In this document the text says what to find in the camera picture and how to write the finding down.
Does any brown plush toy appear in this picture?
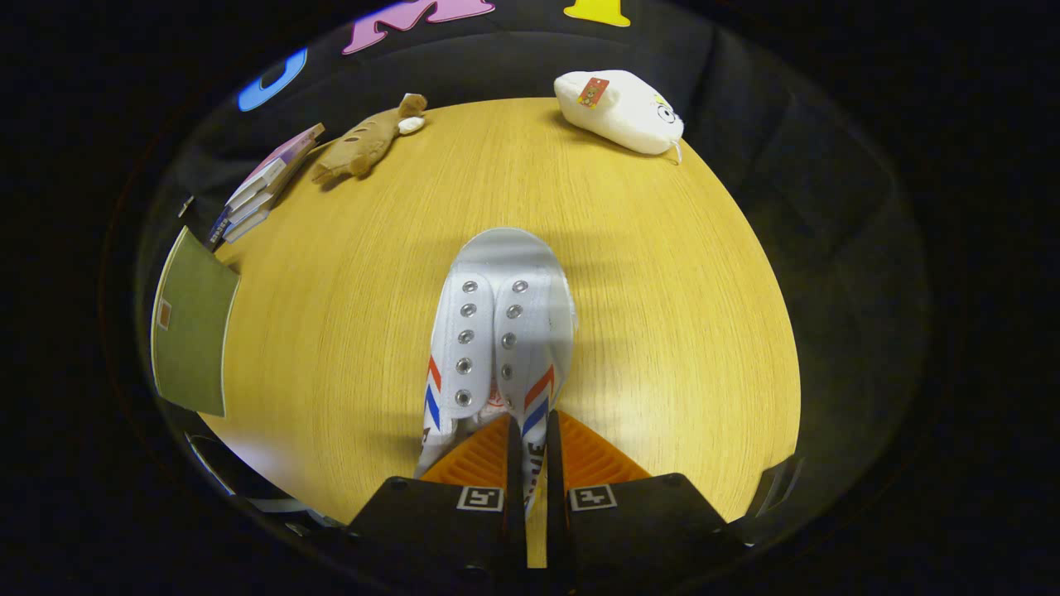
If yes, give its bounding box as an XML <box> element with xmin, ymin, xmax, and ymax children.
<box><xmin>310</xmin><ymin>93</ymin><xmax>430</xmax><ymax>185</ymax></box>

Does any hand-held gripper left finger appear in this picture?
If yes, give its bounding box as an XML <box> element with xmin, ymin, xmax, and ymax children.
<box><xmin>346</xmin><ymin>412</ymin><xmax>529</xmax><ymax>584</ymax></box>

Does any white book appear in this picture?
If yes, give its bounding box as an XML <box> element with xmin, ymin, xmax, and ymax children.
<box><xmin>226</xmin><ymin>157</ymin><xmax>291</xmax><ymax>224</ymax></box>

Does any white plush toy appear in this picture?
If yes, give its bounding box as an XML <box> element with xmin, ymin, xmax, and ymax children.
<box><xmin>552</xmin><ymin>70</ymin><xmax>686</xmax><ymax>163</ymax></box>

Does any pink book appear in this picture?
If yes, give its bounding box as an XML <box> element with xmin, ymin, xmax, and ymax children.
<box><xmin>238</xmin><ymin>123</ymin><xmax>326</xmax><ymax>195</ymax></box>

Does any white striped canvas shoe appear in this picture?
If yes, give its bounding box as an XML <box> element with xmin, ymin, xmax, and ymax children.
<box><xmin>413</xmin><ymin>227</ymin><xmax>579</xmax><ymax>520</ymax></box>

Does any grey-blue book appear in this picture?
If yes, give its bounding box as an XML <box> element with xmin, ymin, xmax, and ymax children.
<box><xmin>220</xmin><ymin>205</ymin><xmax>272</xmax><ymax>244</ymax></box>

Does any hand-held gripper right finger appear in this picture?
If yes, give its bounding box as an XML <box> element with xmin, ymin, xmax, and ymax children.
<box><xmin>545</xmin><ymin>409</ymin><xmax>748</xmax><ymax>584</ymax></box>

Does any black backdrop cloth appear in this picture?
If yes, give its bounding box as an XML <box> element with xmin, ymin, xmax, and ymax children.
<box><xmin>135</xmin><ymin>0</ymin><xmax>930</xmax><ymax>543</ymax></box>

